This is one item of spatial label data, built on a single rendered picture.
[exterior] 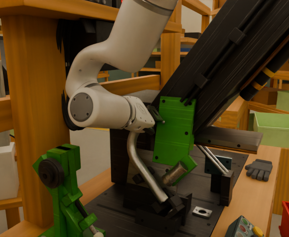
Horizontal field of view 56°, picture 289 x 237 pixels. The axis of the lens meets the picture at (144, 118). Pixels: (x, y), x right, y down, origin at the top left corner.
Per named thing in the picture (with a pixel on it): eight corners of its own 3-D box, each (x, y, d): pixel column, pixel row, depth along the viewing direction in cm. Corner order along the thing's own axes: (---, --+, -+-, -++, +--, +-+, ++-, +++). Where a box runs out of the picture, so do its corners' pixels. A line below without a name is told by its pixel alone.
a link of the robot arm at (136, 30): (94, -37, 50) (54, 94, 66) (152, 7, 43) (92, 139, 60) (128, -27, 56) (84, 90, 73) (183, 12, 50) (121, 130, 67)
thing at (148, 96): (181, 164, 127) (183, 91, 119) (151, 193, 101) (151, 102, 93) (145, 157, 135) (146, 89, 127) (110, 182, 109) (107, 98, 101)
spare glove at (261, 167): (249, 161, 131) (250, 156, 130) (274, 166, 125) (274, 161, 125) (240, 177, 114) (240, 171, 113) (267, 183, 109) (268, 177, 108)
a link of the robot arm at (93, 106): (94, 111, 71) (116, 136, 68) (57, 106, 59) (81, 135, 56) (113, 86, 69) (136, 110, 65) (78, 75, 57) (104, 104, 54)
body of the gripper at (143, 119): (141, 119, 67) (160, 122, 77) (121, 88, 70) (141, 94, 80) (120, 137, 70) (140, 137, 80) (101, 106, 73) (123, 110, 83)
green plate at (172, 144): (194, 166, 88) (202, 101, 88) (186, 169, 81) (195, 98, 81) (162, 159, 93) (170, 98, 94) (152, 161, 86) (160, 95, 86)
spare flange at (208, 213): (191, 214, 88) (191, 212, 88) (196, 208, 91) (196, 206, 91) (208, 219, 85) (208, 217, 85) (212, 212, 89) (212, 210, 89)
